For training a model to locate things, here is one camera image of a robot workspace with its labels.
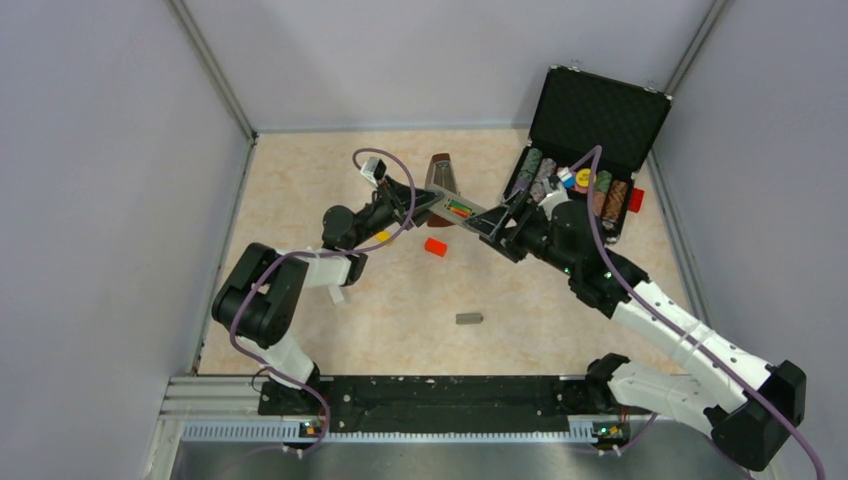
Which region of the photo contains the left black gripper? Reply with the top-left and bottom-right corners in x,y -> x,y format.
350,174 -> 447,249

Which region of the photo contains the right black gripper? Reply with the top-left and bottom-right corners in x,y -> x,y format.
465,188 -> 578,276

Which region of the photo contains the grey battery cover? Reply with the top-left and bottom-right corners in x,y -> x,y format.
455,312 -> 484,325

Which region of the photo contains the green battery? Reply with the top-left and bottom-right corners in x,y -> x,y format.
447,201 -> 470,211

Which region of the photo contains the red battery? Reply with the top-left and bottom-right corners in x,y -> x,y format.
449,208 -> 471,219

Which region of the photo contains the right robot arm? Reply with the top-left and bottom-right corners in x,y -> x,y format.
462,194 -> 807,471

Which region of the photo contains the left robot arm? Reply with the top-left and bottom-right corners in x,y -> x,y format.
211,177 -> 445,414

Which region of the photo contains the brown wooden metronome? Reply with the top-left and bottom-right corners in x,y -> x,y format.
426,152 -> 458,228

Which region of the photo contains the orange red block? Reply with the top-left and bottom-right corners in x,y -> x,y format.
424,237 -> 448,257

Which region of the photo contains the yellow big blind chip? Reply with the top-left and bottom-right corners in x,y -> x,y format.
576,168 -> 592,189

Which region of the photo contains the black poker chip case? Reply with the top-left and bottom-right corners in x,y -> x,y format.
502,65 -> 672,243

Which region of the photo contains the red block behind case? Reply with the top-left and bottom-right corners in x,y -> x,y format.
628,188 -> 645,213

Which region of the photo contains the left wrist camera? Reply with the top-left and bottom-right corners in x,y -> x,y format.
360,157 -> 386,188

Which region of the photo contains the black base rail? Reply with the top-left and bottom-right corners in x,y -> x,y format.
258,375 -> 632,434

